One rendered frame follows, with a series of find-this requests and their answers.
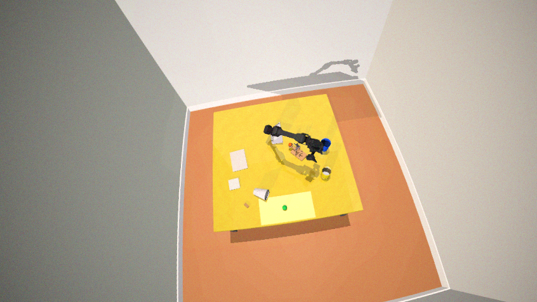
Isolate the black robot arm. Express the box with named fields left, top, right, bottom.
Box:
left=263, top=124, right=324, bottom=153

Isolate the brown wooden catapult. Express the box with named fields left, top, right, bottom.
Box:
left=288, top=143, right=307, bottom=161

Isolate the yellow cup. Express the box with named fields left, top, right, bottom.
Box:
left=321, top=166, right=332, bottom=179

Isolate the blue plastic cup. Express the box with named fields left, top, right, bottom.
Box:
left=321, top=138, right=331, bottom=152

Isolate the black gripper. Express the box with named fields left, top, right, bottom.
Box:
left=306, top=146, right=317, bottom=163

